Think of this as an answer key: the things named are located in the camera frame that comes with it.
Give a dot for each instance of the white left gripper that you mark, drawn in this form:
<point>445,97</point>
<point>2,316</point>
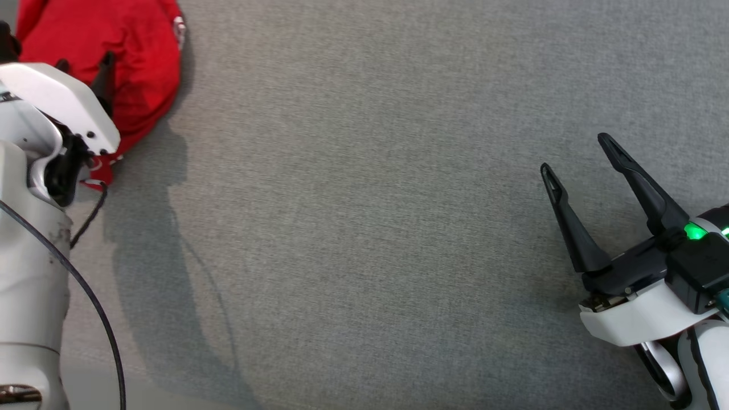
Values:
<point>57,97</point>

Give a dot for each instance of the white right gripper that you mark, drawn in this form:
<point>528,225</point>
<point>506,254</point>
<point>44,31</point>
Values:
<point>638,307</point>

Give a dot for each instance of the red Bulls 23 jersey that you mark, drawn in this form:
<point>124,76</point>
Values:
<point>142,57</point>

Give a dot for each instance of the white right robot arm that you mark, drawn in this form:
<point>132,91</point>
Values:
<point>695,370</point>

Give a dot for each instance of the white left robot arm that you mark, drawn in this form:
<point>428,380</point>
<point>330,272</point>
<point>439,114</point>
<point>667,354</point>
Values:
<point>28,273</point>

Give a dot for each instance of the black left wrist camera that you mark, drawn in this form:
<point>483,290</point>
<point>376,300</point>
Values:
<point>8,45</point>

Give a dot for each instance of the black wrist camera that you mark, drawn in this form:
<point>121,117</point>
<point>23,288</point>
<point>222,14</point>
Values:
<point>8,45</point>
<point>697,267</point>

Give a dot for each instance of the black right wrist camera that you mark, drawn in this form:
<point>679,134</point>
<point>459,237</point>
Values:
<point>697,267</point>

